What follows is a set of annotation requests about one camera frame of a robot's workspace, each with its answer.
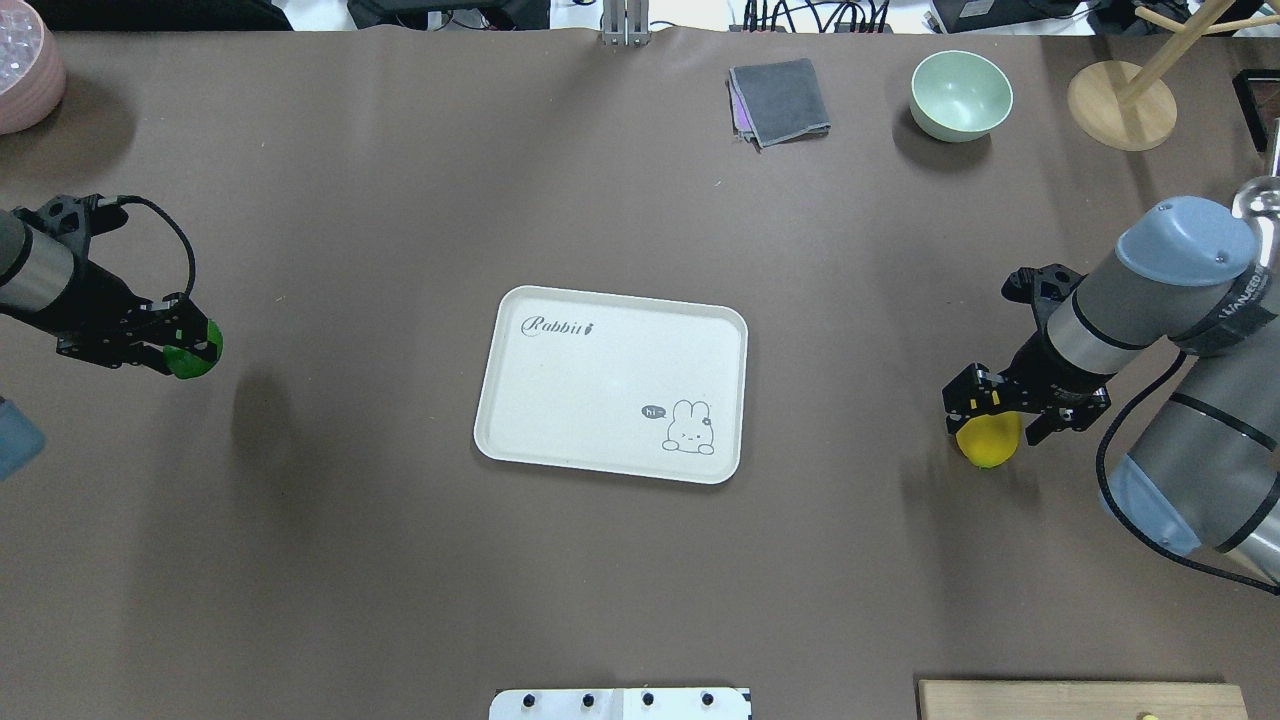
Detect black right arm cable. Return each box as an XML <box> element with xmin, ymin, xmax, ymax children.
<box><xmin>1096</xmin><ymin>350</ymin><xmax>1280</xmax><ymax>598</ymax></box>

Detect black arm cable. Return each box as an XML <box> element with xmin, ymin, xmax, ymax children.
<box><xmin>1096</xmin><ymin>350</ymin><xmax>1280</xmax><ymax>598</ymax></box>
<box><xmin>115</xmin><ymin>195</ymin><xmax>198</xmax><ymax>301</ymax></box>

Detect folded grey cloth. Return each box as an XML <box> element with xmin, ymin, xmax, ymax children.
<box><xmin>728</xmin><ymin>58</ymin><xmax>831</xmax><ymax>149</ymax></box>

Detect wooden board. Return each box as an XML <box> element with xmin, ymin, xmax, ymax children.
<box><xmin>918</xmin><ymin>679</ymin><xmax>1249</xmax><ymax>719</ymax></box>

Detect black framed object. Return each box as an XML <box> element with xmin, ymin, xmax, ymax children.
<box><xmin>1231</xmin><ymin>68</ymin><xmax>1279</xmax><ymax>154</ymax></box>

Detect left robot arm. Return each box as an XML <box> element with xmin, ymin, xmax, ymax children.
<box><xmin>1</xmin><ymin>193</ymin><xmax>225</xmax><ymax>379</ymax></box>

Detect yellow lemon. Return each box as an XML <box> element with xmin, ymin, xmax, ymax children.
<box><xmin>955</xmin><ymin>411</ymin><xmax>1023</xmax><ymax>469</ymax></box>

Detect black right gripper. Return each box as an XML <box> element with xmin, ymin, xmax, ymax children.
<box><xmin>941</xmin><ymin>264</ymin><xmax>1111</xmax><ymax>447</ymax></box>

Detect white rabbit tray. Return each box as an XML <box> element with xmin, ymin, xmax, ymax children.
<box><xmin>474</xmin><ymin>284</ymin><xmax>749</xmax><ymax>486</ymax></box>

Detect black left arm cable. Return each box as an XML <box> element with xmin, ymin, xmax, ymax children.
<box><xmin>115</xmin><ymin>195</ymin><xmax>198</xmax><ymax>301</ymax></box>

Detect metal bracket at table edge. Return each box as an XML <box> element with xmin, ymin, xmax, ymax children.
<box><xmin>600</xmin><ymin>0</ymin><xmax>652</xmax><ymax>47</ymax></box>

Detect white plate with bolts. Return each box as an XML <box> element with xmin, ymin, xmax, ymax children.
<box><xmin>488</xmin><ymin>685</ymin><xmax>753</xmax><ymax>719</ymax></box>

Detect green lime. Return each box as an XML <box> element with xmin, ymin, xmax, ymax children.
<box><xmin>163</xmin><ymin>320</ymin><xmax>224</xmax><ymax>380</ymax></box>

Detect blue object at left edge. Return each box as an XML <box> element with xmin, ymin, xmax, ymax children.
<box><xmin>0</xmin><ymin>397</ymin><xmax>46</xmax><ymax>480</ymax></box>

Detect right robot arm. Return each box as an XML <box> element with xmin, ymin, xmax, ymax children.
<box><xmin>942</xmin><ymin>177</ymin><xmax>1277</xmax><ymax>594</ymax></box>

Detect pink ribbed bowl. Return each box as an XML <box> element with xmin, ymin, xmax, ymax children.
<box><xmin>1</xmin><ymin>1</ymin><xmax>67</xmax><ymax>135</ymax></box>

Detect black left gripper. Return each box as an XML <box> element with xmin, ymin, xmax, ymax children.
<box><xmin>12</xmin><ymin>195</ymin><xmax>212</xmax><ymax>378</ymax></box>

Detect pale green bowl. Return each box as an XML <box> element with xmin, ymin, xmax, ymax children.
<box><xmin>909</xmin><ymin>50</ymin><xmax>1014</xmax><ymax>143</ymax></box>

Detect wooden stand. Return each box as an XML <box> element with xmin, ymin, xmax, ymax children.
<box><xmin>1068</xmin><ymin>1</ymin><xmax>1279</xmax><ymax>152</ymax></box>

